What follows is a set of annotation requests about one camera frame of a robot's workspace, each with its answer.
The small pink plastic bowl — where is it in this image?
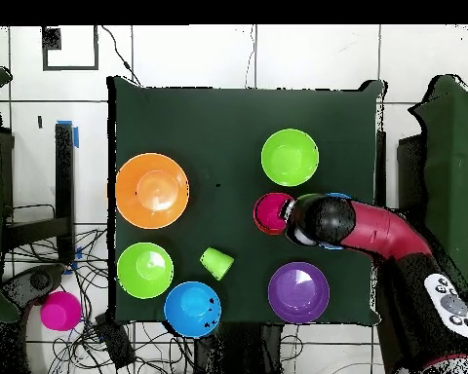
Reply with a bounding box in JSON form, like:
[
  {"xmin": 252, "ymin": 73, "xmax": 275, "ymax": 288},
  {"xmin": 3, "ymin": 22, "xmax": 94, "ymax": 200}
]
[{"xmin": 253, "ymin": 192, "xmax": 295, "ymax": 234}]

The small red-orange plastic bowl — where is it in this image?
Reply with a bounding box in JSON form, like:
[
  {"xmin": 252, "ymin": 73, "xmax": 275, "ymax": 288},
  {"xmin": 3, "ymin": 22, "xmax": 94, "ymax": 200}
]
[{"xmin": 253, "ymin": 217, "xmax": 287, "ymax": 237}]

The purple plastic bowl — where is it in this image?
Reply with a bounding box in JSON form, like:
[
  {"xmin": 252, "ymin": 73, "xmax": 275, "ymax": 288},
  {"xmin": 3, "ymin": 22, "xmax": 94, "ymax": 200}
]
[{"xmin": 267, "ymin": 261, "xmax": 332, "ymax": 324}]

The green plastic cup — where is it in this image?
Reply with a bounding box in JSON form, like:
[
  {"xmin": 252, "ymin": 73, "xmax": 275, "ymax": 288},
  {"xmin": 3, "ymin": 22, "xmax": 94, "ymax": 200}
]
[{"xmin": 199, "ymin": 246, "xmax": 236, "ymax": 282}]

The green plastic bowl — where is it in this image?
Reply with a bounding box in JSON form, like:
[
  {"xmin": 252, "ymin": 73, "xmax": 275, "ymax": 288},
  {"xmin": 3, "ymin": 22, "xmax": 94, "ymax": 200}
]
[
  {"xmin": 260, "ymin": 128, "xmax": 320, "ymax": 188},
  {"xmin": 116, "ymin": 242, "xmax": 176, "ymax": 300}
]

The blue plastic bowl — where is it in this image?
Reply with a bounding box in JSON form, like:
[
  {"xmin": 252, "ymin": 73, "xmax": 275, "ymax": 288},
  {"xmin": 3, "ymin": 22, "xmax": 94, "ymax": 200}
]
[
  {"xmin": 318, "ymin": 192, "xmax": 353, "ymax": 251},
  {"xmin": 163, "ymin": 280, "xmax": 222, "ymax": 339}
]

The dark green tablecloth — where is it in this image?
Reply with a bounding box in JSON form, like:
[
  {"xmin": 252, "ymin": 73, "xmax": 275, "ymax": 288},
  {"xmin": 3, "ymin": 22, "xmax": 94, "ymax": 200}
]
[{"xmin": 106, "ymin": 75, "xmax": 387, "ymax": 327}]

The large orange plastic bowl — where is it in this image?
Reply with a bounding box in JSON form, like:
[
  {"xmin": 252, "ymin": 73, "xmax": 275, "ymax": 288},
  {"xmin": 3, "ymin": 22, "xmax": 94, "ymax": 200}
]
[{"xmin": 114, "ymin": 152, "xmax": 191, "ymax": 230}]

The black power adapter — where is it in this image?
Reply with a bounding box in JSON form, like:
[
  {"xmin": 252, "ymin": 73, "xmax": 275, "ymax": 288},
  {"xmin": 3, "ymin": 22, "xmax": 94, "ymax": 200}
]
[{"xmin": 95, "ymin": 315, "xmax": 137, "ymax": 369}]

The black metal stand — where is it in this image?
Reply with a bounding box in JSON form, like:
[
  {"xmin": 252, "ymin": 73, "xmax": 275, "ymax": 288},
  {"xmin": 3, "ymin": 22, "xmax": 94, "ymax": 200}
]
[{"xmin": 0, "ymin": 122, "xmax": 77, "ymax": 266}]

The pink plastic cup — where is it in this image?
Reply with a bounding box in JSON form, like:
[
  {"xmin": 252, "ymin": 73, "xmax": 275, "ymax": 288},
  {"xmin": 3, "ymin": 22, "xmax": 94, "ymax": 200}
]
[{"xmin": 39, "ymin": 290, "xmax": 83, "ymax": 332}]

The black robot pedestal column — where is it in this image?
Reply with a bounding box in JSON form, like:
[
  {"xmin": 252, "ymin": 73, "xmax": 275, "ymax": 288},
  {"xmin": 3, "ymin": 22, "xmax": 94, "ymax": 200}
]
[{"xmin": 194, "ymin": 322, "xmax": 284, "ymax": 374}]

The thin black floor cable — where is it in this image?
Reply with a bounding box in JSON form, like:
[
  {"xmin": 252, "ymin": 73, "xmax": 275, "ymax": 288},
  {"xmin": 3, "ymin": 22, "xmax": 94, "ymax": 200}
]
[{"xmin": 100, "ymin": 25, "xmax": 144, "ymax": 88}]

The grey pedestal leg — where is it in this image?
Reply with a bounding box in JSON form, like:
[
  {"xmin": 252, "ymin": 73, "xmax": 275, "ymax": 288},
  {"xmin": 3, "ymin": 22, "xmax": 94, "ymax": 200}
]
[{"xmin": 1, "ymin": 263, "xmax": 65, "ymax": 309}]

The grey square floor frame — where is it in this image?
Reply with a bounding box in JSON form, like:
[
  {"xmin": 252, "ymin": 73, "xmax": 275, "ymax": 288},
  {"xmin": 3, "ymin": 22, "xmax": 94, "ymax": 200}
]
[{"xmin": 41, "ymin": 25, "xmax": 99, "ymax": 72}]

